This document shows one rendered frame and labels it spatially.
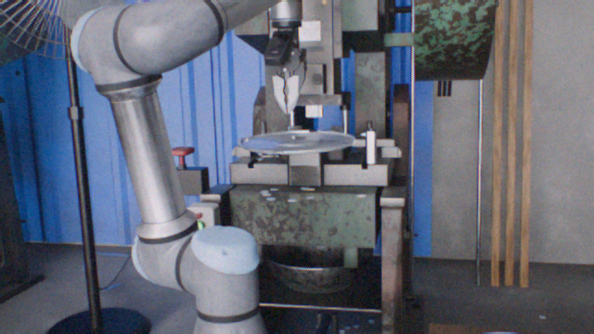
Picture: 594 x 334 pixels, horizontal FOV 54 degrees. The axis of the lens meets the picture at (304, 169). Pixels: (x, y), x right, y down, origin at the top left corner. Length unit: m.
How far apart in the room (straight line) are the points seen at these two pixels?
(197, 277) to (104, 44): 0.43
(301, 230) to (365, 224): 0.17
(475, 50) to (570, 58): 1.49
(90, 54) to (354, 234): 0.82
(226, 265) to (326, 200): 0.56
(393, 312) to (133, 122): 0.83
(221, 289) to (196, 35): 0.43
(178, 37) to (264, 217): 0.75
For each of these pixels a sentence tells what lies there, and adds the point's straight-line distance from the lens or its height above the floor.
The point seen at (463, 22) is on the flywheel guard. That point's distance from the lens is 1.40.
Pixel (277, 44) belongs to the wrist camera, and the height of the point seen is 1.02.
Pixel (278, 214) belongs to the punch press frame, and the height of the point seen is 0.58.
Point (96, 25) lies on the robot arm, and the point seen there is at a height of 1.05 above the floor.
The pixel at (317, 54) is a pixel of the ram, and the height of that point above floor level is 1.00.
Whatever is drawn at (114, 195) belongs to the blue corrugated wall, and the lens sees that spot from 3.32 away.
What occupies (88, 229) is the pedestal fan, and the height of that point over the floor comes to 0.41.
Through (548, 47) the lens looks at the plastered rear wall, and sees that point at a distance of 2.91.
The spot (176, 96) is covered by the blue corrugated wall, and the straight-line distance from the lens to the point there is 3.09.
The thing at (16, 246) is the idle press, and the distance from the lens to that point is 2.99.
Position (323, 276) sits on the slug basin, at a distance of 1.69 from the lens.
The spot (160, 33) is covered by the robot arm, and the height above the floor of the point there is 1.03.
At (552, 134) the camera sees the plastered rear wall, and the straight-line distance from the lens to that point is 2.94.
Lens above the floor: 0.98
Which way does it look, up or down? 10 degrees down
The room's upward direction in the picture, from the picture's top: 2 degrees counter-clockwise
